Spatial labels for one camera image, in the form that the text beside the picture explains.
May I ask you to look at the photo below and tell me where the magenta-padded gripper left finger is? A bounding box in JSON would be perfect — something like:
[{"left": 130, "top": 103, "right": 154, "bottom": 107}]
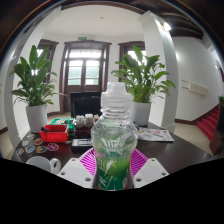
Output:
[{"left": 57, "top": 147, "right": 100, "bottom": 190}]

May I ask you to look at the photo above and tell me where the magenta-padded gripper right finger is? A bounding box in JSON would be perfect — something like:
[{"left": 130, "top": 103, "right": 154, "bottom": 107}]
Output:
[{"left": 127, "top": 148, "right": 170, "bottom": 190}]

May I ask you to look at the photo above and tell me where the clear green-label drink bottle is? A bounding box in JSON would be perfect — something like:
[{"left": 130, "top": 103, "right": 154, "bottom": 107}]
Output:
[{"left": 90, "top": 82, "right": 140, "bottom": 192}]

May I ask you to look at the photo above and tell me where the flat black box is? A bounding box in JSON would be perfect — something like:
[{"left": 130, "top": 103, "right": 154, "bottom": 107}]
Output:
[{"left": 70, "top": 138, "right": 94, "bottom": 153}]

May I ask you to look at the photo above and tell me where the white mug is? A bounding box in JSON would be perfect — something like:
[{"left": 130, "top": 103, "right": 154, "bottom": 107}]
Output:
[{"left": 25, "top": 155, "right": 63, "bottom": 175}]

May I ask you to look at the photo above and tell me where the printed paper leaflet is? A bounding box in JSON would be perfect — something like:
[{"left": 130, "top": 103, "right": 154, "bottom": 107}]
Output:
[{"left": 137, "top": 127, "right": 175, "bottom": 143}]

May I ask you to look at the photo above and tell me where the red plastic basket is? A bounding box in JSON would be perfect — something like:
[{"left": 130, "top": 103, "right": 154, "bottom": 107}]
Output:
[{"left": 39, "top": 123, "right": 70, "bottom": 144}]

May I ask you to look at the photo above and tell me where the green box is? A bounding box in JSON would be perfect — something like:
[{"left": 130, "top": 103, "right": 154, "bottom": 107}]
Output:
[{"left": 49, "top": 117, "right": 76, "bottom": 131}]

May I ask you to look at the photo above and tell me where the black chair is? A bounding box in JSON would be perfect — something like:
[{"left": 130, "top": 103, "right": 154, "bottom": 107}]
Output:
[{"left": 69, "top": 91, "right": 103, "bottom": 118}]

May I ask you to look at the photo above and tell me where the red carpeted staircase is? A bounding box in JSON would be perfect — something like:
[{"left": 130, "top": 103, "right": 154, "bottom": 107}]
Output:
[{"left": 195, "top": 105, "right": 221, "bottom": 141}]

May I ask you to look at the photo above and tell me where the leafy plant in white pot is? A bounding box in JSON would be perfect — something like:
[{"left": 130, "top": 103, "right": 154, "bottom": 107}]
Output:
[
  {"left": 110, "top": 45, "right": 177, "bottom": 128},
  {"left": 9, "top": 44, "right": 64, "bottom": 134}
]

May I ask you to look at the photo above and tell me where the dark wooden glazed door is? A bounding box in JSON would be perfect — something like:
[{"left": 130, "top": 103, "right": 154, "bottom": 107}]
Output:
[{"left": 59, "top": 39, "right": 113, "bottom": 114}]

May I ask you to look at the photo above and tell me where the dark-framed window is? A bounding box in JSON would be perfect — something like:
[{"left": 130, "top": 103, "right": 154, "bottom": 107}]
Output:
[
  {"left": 33, "top": 38, "right": 60, "bottom": 81},
  {"left": 118, "top": 40, "right": 147, "bottom": 83}
]

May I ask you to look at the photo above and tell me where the bright column lamp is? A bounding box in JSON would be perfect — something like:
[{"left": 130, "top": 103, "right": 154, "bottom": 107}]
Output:
[{"left": 162, "top": 21, "right": 173, "bottom": 33}]

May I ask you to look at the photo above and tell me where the white wall radiator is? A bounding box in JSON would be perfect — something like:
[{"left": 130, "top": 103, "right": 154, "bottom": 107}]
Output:
[{"left": 181, "top": 79, "right": 210, "bottom": 97}]

